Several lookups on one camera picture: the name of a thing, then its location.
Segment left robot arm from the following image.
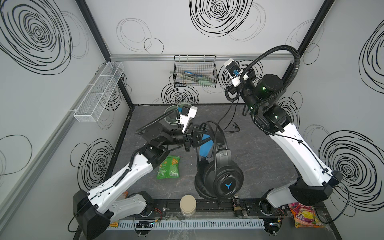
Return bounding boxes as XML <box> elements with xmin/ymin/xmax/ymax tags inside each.
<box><xmin>73</xmin><ymin>106</ymin><xmax>206</xmax><ymax>240</ymax></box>

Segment white cable duct strip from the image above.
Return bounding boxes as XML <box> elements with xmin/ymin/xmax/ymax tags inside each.
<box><xmin>107</xmin><ymin>219</ymin><xmax>265</xmax><ymax>231</ymax></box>

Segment beige round lid jar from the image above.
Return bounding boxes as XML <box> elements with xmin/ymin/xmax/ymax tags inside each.
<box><xmin>180</xmin><ymin>195</ymin><xmax>197</xmax><ymax>217</ymax></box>

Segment green chips bag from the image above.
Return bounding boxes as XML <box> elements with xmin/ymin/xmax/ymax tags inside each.
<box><xmin>157</xmin><ymin>155</ymin><xmax>181</xmax><ymax>180</ymax></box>

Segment blue tool in basket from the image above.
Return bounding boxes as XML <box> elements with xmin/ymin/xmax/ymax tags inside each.
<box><xmin>184</xmin><ymin>71</ymin><xmax>200</xmax><ymax>78</ymax></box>

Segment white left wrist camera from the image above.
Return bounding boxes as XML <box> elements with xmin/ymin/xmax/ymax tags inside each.
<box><xmin>176</xmin><ymin>106</ymin><xmax>198</xmax><ymax>134</ymax></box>

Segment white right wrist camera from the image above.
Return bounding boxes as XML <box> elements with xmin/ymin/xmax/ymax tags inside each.
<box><xmin>224</xmin><ymin>58</ymin><xmax>249</xmax><ymax>89</ymax></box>

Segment black blue headphones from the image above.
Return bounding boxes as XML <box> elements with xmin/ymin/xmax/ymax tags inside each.
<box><xmin>195</xmin><ymin>121</ymin><xmax>244</xmax><ymax>201</ymax></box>

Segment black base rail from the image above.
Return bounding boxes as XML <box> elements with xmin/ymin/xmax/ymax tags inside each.
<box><xmin>148</xmin><ymin>199</ymin><xmax>289</xmax><ymax>219</ymax></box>

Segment colourful candy bag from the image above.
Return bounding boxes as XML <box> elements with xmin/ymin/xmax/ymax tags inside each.
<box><xmin>289</xmin><ymin>203</ymin><xmax>324</xmax><ymax>228</ymax></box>

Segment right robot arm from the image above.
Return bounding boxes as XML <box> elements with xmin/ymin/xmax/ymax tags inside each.
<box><xmin>224</xmin><ymin>45</ymin><xmax>343</xmax><ymax>215</ymax></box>

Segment green spatula in basket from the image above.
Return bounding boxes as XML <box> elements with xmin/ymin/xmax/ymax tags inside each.
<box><xmin>171</xmin><ymin>72</ymin><xmax>214</xmax><ymax>87</ymax></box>

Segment black wire basket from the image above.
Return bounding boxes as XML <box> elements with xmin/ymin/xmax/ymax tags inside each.
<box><xmin>172</xmin><ymin>55</ymin><xmax>218</xmax><ymax>88</ymax></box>

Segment black headphone cable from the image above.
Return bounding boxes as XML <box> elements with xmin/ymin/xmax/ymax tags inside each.
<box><xmin>209</xmin><ymin>95</ymin><xmax>241</xmax><ymax>160</ymax></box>

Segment small brown bottle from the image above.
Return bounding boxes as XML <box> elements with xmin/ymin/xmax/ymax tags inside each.
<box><xmin>231</xmin><ymin>196</ymin><xmax>244</xmax><ymax>218</ymax></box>

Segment white mesh shelf basket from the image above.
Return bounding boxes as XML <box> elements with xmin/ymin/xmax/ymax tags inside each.
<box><xmin>74</xmin><ymin>62</ymin><xmax>125</xmax><ymax>123</ymax></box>

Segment mint green headphones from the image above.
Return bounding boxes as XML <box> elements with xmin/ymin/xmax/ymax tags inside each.
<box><xmin>164</xmin><ymin>102</ymin><xmax>192</xmax><ymax>126</ymax></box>

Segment orange snack packet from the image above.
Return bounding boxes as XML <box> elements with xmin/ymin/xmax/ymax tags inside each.
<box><xmin>110</xmin><ymin>191</ymin><xmax>129</xmax><ymax>228</ymax></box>

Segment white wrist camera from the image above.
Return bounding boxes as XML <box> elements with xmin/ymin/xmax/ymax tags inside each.
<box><xmin>176</xmin><ymin>106</ymin><xmax>198</xmax><ymax>134</ymax></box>
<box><xmin>224</xmin><ymin>58</ymin><xmax>249</xmax><ymax>89</ymax></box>

